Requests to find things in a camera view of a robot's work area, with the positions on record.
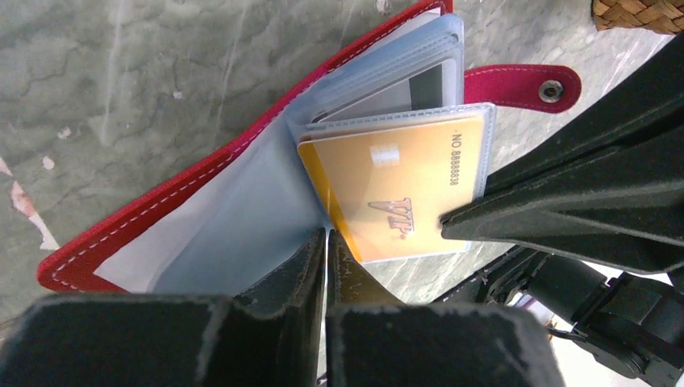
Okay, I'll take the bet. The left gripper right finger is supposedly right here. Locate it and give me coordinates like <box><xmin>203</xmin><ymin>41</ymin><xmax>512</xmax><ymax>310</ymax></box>
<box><xmin>325</xmin><ymin>231</ymin><xmax>564</xmax><ymax>386</ymax></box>

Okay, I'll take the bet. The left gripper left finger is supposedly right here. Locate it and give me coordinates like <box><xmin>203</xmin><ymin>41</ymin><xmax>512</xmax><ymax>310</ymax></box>
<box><xmin>1</xmin><ymin>229</ymin><xmax>327</xmax><ymax>386</ymax></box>

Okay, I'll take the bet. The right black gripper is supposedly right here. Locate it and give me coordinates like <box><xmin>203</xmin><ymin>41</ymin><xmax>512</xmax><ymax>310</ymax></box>
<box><xmin>441</xmin><ymin>35</ymin><xmax>683</xmax><ymax>386</ymax></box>

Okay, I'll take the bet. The gold VIP card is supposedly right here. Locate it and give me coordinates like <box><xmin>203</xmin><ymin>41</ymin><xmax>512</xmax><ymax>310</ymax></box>
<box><xmin>297</xmin><ymin>114</ymin><xmax>487</xmax><ymax>263</ymax></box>

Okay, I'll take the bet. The red leather card holder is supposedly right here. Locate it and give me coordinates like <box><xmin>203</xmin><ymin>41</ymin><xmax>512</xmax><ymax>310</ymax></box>
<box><xmin>37</xmin><ymin>1</ymin><xmax>582</xmax><ymax>294</ymax></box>

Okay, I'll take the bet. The brown wicker divided basket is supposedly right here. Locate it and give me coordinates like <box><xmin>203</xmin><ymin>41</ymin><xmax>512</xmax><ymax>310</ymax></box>
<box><xmin>591</xmin><ymin>0</ymin><xmax>683</xmax><ymax>35</ymax></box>

